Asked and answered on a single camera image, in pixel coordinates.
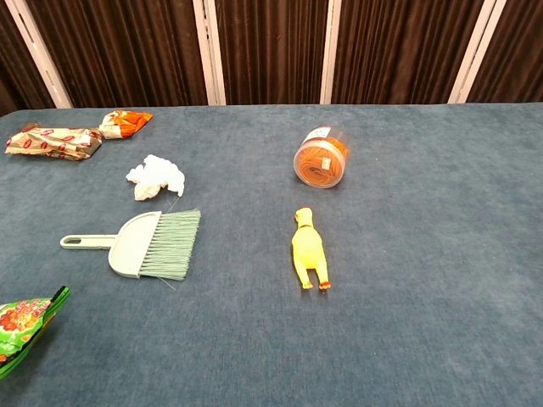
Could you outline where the yellow rubber chicken toy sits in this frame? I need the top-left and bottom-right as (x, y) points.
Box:
(290, 206), (331, 292)

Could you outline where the clear jar of rubber bands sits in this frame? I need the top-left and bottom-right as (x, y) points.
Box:
(293, 125), (351, 190)

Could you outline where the crumpled white tissue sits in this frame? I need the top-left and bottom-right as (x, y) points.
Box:
(125, 153), (187, 202)

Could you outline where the dark brown curtain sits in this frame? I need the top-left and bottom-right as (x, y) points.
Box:
(0, 0), (543, 116)

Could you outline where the orange and white snack packet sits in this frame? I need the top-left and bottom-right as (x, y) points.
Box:
(98, 109), (154, 141)

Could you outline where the blue table cloth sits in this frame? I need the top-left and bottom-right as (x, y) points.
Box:
(0, 101), (543, 407)

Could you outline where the red and white snack wrapper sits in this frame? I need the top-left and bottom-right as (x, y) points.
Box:
(4, 122), (104, 162)

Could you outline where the green snack bag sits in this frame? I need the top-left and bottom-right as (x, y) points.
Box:
(0, 285), (71, 381)

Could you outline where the white frame post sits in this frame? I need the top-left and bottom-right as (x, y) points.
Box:
(447, 0), (508, 105)
(319, 0), (343, 105)
(3, 0), (74, 109)
(193, 0), (227, 107)

